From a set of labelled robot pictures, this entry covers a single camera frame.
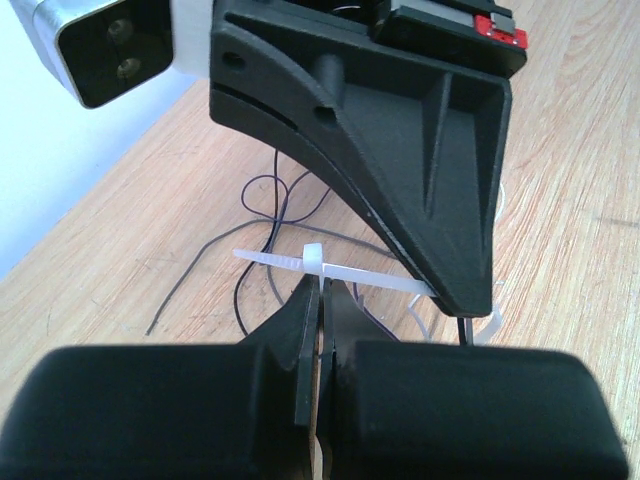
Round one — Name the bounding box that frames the dark brown wire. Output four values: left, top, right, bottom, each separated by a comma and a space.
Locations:
144, 222, 401, 337

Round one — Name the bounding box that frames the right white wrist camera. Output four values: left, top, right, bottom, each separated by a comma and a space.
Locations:
9, 0, 216, 110

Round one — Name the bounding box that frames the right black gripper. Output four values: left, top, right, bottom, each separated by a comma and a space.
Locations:
210, 0, 528, 316

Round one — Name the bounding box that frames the white zip tie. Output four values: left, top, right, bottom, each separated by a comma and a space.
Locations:
232, 242, 505, 347

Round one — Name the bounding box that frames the white thin wire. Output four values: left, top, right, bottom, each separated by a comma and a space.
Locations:
492, 179, 509, 301

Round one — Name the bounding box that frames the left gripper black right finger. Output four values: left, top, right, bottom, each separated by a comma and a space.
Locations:
319, 280, 630, 479

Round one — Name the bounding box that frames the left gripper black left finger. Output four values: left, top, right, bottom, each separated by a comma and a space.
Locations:
1, 275, 320, 479

